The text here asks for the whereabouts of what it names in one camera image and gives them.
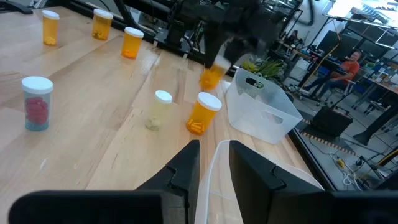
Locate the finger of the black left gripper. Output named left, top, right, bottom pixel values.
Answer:
left=203, top=32, right=225, bottom=70
left=229, top=37, right=259, bottom=67

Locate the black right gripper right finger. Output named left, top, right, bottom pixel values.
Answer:
left=229, top=139, right=398, bottom=224

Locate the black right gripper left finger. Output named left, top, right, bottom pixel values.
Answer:
left=8, top=139, right=201, bottom=224

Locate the orange pill bottle white cap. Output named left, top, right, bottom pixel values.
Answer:
left=91, top=8, right=114, bottom=41
left=41, top=9, right=60, bottom=47
left=198, top=55, right=233, bottom=91
left=121, top=27, right=145, bottom=60

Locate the orange bottle with oblong pills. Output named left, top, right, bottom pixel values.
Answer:
left=185, top=91, right=223, bottom=136

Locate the small pale green pill bottle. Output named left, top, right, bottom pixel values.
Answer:
left=144, top=90, right=173, bottom=131

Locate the blue bottle with pink pills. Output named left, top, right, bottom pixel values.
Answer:
left=21, top=76, right=53, bottom=132

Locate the clear plastic bin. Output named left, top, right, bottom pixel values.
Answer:
left=225, top=67, right=303, bottom=145

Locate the green potted plant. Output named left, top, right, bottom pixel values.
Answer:
left=241, top=54, right=285, bottom=80

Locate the orange-striped black floor mat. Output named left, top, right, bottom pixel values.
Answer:
left=295, top=119, right=358, bottom=157

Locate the black monitor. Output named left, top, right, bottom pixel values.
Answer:
left=359, top=39, right=398, bottom=60
left=317, top=30, right=360, bottom=60

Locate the black floor box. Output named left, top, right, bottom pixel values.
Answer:
left=310, top=105, right=354, bottom=138

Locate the person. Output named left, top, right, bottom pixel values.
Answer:
left=303, top=49, right=361, bottom=99

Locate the black desk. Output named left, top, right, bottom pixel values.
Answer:
left=353, top=73, right=398, bottom=147

